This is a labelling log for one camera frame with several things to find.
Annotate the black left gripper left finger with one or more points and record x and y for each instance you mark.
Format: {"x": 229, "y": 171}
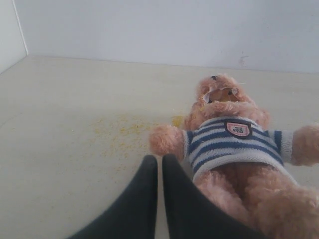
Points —
{"x": 133, "y": 214}

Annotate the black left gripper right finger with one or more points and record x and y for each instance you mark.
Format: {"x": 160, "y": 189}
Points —
{"x": 190, "y": 215}

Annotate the pink teddy bear striped sweater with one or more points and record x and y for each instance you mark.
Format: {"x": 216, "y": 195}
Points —
{"x": 238, "y": 162}

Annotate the spilled yellow millet grains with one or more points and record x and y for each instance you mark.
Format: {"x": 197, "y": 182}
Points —
{"x": 125, "y": 135}

